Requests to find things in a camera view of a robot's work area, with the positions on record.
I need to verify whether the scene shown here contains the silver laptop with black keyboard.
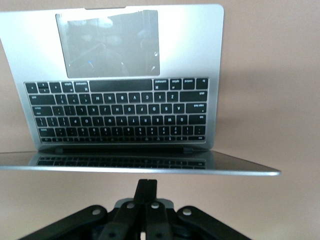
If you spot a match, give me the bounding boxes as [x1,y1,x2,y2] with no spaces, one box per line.
[0,3,282,177]

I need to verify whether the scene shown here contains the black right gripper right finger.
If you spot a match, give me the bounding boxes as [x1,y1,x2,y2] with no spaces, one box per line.
[146,178,277,240]

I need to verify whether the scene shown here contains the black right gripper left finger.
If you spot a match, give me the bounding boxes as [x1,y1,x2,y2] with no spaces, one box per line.
[23,178,148,240]

